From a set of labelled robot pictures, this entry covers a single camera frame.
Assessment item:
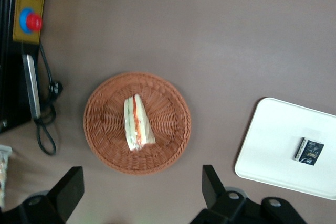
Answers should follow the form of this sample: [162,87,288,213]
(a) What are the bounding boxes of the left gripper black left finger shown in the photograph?
[46,166,85,224]

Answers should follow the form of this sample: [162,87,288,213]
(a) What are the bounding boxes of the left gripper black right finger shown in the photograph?
[202,165,227,210]

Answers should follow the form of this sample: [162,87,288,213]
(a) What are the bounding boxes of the triangle sandwich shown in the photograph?
[123,93,156,152]

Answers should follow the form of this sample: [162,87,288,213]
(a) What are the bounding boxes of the round brown wicker basket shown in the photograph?
[83,71,192,176]

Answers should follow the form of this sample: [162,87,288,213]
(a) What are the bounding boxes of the wrapped sandwich at edge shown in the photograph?
[0,153,11,209]

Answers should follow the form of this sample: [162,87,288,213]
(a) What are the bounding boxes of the cream plastic tray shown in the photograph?
[234,97,336,200]

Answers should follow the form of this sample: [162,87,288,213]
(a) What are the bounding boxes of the small black snack packet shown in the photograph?
[293,136,325,166]

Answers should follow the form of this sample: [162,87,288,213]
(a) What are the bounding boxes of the red emergency stop button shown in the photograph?
[19,7,43,35]

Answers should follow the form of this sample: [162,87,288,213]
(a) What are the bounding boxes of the white wire rack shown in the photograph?
[0,144,13,161]

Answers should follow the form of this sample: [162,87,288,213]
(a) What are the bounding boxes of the silver appliance handle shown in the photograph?
[22,54,42,120]

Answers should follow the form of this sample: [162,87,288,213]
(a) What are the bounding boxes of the black power cable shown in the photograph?
[34,41,64,156]

